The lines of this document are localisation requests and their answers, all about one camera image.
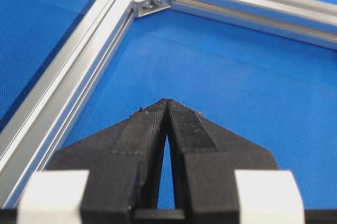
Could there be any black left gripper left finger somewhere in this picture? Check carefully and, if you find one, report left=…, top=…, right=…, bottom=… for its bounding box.
left=47, top=99, right=167, bottom=223

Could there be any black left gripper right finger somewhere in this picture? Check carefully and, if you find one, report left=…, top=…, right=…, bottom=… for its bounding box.
left=167, top=99, right=278, bottom=223

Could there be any aluminium extrusion frame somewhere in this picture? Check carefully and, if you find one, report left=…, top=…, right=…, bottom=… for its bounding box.
left=1, top=0, right=336, bottom=208

